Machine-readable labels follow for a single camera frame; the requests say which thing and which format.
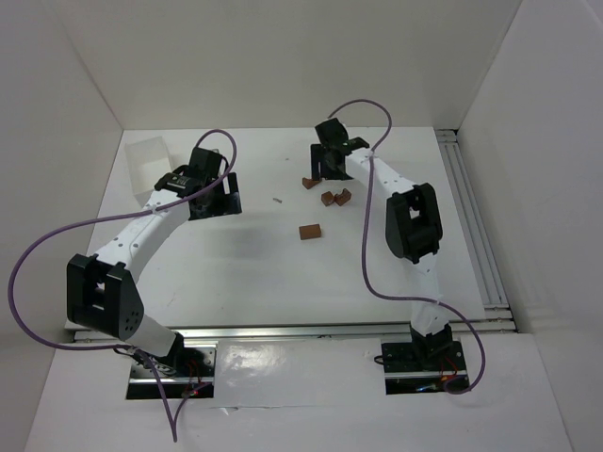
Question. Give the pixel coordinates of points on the right side aluminium rail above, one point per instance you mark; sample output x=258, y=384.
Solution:
x=480, y=251

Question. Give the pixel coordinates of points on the aluminium rail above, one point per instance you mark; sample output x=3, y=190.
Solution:
x=480, y=251
x=495, y=325

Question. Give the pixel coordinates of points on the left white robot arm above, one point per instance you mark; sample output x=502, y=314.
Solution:
x=102, y=292

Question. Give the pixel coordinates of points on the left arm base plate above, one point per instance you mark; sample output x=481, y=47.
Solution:
x=188, y=363

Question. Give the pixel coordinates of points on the small brown wood cube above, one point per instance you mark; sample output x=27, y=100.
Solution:
x=327, y=198

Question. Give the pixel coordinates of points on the white perforated plastic box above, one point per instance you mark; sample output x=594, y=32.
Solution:
x=148, y=161

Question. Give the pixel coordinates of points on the front aluminium rail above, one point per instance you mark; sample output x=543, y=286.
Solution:
x=495, y=325

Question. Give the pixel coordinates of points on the white front cover board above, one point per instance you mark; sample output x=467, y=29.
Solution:
x=298, y=374

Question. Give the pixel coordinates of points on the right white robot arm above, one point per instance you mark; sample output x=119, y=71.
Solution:
x=412, y=230

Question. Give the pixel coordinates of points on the U-shaped brown wood block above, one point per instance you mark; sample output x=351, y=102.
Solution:
x=309, y=183

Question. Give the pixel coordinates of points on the notched brown wood block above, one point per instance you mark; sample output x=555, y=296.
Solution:
x=343, y=197

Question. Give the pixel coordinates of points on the rectangular brown wood block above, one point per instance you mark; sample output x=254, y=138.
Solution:
x=311, y=231

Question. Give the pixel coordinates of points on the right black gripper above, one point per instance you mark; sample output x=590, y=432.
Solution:
x=325, y=166

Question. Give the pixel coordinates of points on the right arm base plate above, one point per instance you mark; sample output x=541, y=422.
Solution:
x=403, y=358

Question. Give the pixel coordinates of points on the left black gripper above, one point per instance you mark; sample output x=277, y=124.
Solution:
x=219, y=202

